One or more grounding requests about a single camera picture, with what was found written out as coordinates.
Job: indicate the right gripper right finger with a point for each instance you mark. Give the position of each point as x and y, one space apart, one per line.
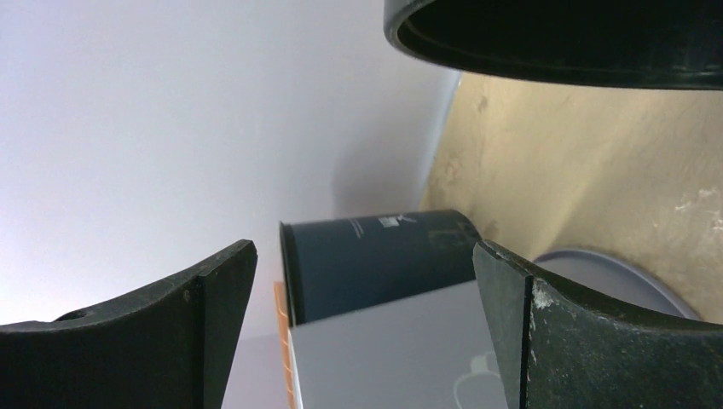
562 341

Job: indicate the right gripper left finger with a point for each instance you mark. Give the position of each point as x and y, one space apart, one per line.
169 344

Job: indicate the grey plastic bucket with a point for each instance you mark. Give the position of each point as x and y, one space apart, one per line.
432 350

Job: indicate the dark navy cylindrical bin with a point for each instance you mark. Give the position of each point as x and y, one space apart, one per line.
339 266

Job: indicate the black ribbed bin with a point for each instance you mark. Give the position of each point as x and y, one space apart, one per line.
636 44

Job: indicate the orange plastic file organizer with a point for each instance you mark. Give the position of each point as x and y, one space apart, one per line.
281 311

